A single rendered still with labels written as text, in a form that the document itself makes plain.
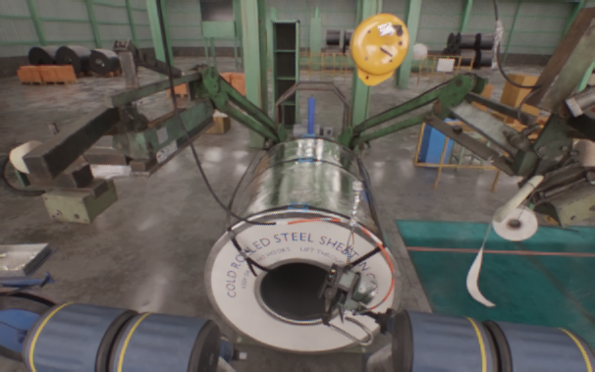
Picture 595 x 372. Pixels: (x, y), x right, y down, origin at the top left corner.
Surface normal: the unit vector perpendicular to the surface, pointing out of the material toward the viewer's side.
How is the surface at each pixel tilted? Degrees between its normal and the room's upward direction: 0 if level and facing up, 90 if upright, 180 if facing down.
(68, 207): 89
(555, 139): 89
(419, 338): 23
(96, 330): 13
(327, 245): 90
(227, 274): 90
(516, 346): 18
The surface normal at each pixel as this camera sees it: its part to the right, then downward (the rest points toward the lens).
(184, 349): -0.04, -0.64
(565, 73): -0.08, 0.45
